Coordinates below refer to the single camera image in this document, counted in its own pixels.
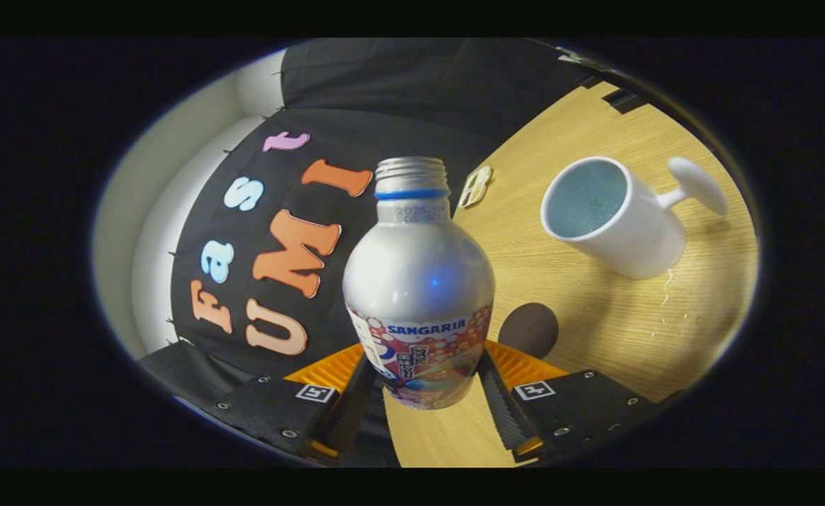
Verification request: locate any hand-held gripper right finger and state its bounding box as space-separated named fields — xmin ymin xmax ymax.
xmin=479 ymin=339 xmax=666 ymax=463

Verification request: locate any wooden table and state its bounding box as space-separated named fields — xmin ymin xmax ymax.
xmin=383 ymin=81 xmax=761 ymax=468

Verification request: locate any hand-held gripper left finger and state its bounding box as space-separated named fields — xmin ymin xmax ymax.
xmin=205 ymin=342 xmax=385 ymax=465

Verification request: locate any white cup with blue inside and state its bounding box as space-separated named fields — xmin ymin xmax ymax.
xmin=540 ymin=156 xmax=729 ymax=280

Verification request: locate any silver bottle with colourful label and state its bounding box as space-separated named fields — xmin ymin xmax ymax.
xmin=342 ymin=156 xmax=496 ymax=410

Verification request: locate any small white compartment tray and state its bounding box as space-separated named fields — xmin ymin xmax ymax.
xmin=457 ymin=165 xmax=494 ymax=209

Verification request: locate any dark brown round coaster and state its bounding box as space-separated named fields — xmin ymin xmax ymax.
xmin=498 ymin=302 xmax=559 ymax=360

